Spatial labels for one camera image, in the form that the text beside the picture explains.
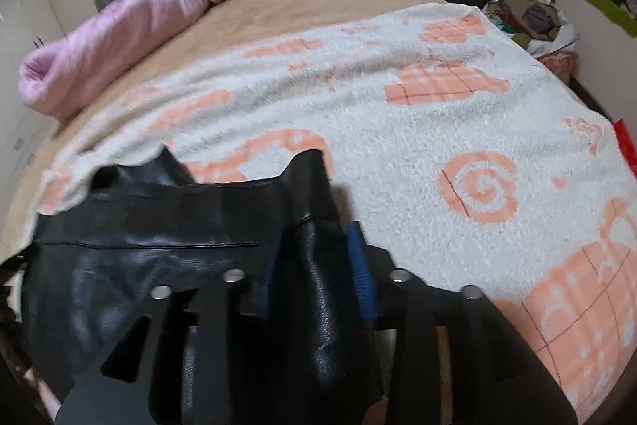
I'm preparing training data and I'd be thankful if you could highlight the black leather jacket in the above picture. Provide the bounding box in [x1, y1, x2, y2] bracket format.
[1, 149, 382, 424]

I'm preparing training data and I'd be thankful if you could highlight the clothes heap by curtain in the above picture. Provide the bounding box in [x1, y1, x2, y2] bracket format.
[483, 0, 580, 84]

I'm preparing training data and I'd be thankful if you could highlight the white peach patterned blanket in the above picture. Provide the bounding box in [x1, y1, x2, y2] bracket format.
[41, 3, 636, 421]

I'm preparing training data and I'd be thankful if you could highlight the red cloth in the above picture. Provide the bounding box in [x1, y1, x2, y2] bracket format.
[613, 120, 637, 176]

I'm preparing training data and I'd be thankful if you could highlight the pink quilted duvet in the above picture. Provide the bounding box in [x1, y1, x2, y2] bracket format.
[17, 0, 223, 120]

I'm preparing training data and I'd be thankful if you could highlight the beige plush bedspread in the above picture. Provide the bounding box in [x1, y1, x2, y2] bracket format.
[1, 0, 444, 260]

